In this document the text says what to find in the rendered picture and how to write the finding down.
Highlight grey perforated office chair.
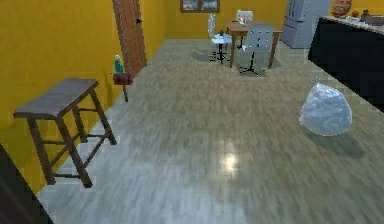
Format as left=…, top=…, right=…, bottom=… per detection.
left=237, top=23, right=276, bottom=77

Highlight grey fridge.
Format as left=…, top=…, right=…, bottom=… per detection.
left=280, top=0, right=333, bottom=50

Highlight red striped vase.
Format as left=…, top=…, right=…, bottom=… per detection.
left=331, top=0, right=353, bottom=19

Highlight black kitchen counter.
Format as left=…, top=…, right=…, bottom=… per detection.
left=307, top=15, right=384, bottom=113

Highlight white clear chair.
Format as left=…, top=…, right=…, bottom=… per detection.
left=207, top=13, right=233, bottom=64

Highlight green spray bottle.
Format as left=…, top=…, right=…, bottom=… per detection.
left=114, top=54, right=125, bottom=75

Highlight brown wooden dining table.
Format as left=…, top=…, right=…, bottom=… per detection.
left=226, top=20, right=283, bottom=70

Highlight brown wooden side table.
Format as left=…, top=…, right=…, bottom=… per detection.
left=13, top=77, right=118, bottom=189

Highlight brown framed window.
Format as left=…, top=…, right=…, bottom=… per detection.
left=179, top=0, right=221, bottom=14

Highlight dark red small stand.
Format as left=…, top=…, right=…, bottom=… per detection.
left=112, top=72, right=134, bottom=103

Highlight brown wooden room door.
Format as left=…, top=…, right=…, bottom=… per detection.
left=111, top=0, right=148, bottom=80

